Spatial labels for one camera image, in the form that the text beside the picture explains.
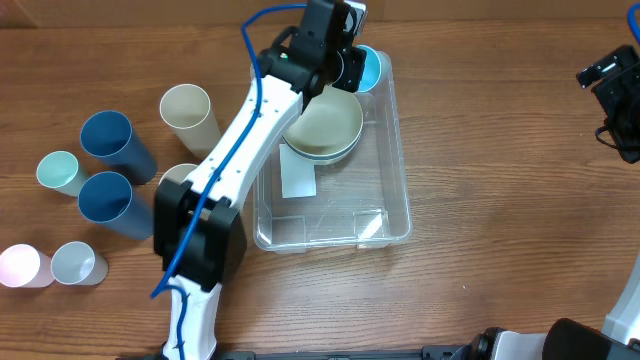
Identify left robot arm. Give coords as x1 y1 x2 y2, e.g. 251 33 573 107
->
152 0 367 360

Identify clear plastic storage container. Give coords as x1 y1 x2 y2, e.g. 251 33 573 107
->
253 50 412 253

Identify cream tall cup lower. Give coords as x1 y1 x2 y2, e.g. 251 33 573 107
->
159 163 197 184

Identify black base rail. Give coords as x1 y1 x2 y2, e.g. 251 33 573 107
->
214 345 471 360

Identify cream bowl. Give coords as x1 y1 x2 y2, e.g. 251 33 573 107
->
284 86 364 159

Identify left blue cable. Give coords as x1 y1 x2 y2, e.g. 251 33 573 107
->
150 3 309 360

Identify cream tall cup upper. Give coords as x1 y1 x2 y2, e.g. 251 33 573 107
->
159 84 221 159

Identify light blue small cup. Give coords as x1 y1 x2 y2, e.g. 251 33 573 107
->
357 45 382 92

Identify mint green small cup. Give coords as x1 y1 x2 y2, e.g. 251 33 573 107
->
36 151 89 197

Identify dark blue tall cup upper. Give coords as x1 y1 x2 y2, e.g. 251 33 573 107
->
80 110 158 185

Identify dark blue tall cup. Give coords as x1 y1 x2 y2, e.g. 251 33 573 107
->
77 171 153 240
80 110 158 185

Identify dark blue tall cup lower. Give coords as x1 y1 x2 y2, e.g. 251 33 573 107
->
77 171 153 240

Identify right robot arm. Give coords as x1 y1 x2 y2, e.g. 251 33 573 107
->
451 45 639 360

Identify dark blue bowl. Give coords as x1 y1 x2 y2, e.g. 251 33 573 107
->
283 136 361 166

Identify pink small cup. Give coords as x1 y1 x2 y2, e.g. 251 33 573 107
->
0 244 54 288

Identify cream tall cup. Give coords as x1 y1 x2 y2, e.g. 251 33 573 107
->
159 84 221 159
159 163 197 184

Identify grey small cup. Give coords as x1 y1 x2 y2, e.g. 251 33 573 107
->
51 241 108 286

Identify white label sticker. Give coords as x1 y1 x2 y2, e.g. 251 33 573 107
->
279 144 317 198

